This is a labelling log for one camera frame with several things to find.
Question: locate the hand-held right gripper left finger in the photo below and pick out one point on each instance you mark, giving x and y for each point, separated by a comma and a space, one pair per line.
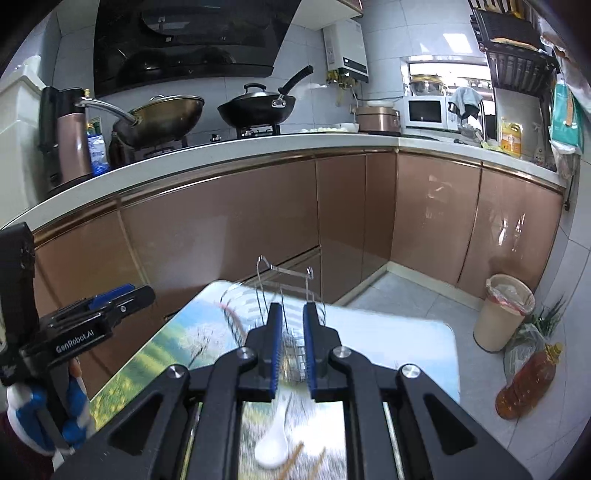
277, 350

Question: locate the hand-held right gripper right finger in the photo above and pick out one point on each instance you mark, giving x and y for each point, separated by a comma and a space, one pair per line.
310, 350

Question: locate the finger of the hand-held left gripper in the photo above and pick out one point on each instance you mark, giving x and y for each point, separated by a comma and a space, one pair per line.
138, 297
111, 295

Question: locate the white ceramic spoon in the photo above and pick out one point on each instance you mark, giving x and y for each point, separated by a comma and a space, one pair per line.
272, 450

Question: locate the wooden chopstick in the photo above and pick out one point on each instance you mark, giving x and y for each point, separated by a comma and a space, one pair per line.
317, 464
292, 461

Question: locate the person's left hand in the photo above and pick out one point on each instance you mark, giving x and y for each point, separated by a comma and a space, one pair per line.
76, 401

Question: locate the copper kitchen cabinets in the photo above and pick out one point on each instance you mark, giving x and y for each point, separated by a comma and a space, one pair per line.
231, 217

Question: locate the blue white packet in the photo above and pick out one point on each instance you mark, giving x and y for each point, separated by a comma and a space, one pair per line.
98, 154

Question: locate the dark bottle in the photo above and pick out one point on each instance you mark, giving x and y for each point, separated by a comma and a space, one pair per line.
117, 152

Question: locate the rose gold thermos kettle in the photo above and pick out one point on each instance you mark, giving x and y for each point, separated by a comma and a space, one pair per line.
71, 143

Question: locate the white appliance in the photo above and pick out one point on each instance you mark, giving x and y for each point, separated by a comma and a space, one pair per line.
18, 138

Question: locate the brass wok with lid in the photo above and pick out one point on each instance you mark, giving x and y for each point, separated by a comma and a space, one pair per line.
166, 115

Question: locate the beige trash bin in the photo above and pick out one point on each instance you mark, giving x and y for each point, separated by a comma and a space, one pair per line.
501, 318

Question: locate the gas stove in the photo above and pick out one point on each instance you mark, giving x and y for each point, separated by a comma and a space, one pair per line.
258, 133

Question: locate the bag of green onions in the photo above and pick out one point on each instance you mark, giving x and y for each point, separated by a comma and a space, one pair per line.
526, 337

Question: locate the amber oil bottle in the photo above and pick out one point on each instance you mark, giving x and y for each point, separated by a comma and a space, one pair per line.
526, 383

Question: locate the black wok with lid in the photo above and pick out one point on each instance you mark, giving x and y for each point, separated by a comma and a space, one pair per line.
254, 110

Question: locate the white bowl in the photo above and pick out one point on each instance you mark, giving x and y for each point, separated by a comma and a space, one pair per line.
348, 128

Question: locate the rose gold rice cooker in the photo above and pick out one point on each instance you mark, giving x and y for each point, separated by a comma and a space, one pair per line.
376, 120

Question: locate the black range hood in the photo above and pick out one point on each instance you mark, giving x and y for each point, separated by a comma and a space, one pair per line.
184, 46

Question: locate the white microwave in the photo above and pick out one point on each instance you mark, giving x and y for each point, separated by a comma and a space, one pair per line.
425, 113

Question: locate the glass pot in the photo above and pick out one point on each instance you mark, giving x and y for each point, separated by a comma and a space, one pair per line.
425, 86

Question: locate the yellow oil bottle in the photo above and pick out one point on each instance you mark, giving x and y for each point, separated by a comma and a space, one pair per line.
511, 138

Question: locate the grey cloth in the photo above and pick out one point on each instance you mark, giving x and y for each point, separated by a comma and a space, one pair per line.
466, 97

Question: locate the white water heater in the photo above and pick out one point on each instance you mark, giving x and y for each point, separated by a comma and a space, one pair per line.
346, 46

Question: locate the white hanging bag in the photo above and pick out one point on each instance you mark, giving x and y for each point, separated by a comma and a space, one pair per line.
565, 161

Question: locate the teal hanging bag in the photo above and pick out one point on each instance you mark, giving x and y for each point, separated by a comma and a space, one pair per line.
565, 120

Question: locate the black dish rack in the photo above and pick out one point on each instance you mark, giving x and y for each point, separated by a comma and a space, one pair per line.
517, 60

